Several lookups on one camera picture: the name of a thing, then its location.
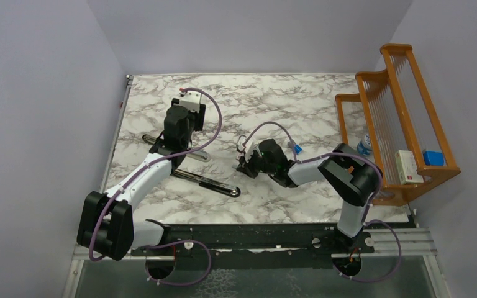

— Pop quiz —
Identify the blue white bottle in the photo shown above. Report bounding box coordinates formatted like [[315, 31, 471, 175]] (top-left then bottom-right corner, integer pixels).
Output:
[[357, 133, 373, 156]]

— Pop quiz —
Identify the long black silver stapler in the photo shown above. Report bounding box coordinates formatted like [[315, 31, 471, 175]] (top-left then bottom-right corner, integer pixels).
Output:
[[142, 133, 242, 199]]

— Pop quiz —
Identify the blue small box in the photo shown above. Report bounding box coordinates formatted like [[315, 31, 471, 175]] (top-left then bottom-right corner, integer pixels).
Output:
[[422, 150, 446, 166]]

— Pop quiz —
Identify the blue grey small cylinder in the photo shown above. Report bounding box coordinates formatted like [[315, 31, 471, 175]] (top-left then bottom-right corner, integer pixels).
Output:
[[288, 141, 302, 155]]

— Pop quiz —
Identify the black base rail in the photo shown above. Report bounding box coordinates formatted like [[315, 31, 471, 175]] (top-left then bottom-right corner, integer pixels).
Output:
[[130, 223, 374, 270]]

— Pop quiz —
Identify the wooden orange rack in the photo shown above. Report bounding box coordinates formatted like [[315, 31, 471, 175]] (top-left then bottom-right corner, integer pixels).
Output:
[[335, 43, 461, 206]]

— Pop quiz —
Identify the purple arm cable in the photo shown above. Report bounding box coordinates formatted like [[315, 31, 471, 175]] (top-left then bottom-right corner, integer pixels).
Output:
[[88, 87, 224, 287], [242, 121, 403, 284]]

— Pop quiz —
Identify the white red box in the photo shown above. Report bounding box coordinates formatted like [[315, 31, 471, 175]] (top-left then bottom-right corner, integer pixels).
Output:
[[395, 150, 424, 185]]

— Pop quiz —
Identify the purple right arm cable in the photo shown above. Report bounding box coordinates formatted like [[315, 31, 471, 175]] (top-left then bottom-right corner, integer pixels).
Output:
[[242, 121, 403, 284]]

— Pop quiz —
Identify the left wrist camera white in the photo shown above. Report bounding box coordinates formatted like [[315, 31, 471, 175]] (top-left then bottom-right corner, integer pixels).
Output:
[[179, 89, 202, 113]]

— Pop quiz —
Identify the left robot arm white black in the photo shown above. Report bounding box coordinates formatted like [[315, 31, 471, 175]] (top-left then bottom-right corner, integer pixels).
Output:
[[76, 99, 206, 260]]

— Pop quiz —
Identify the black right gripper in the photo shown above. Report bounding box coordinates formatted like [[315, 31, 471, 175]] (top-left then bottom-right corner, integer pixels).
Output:
[[237, 148, 276, 179]]

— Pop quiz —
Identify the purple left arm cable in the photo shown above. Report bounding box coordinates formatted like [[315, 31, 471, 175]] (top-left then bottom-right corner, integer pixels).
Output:
[[88, 87, 224, 287]]

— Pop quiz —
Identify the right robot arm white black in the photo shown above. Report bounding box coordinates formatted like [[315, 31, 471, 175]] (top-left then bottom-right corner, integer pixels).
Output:
[[236, 136, 383, 253]]

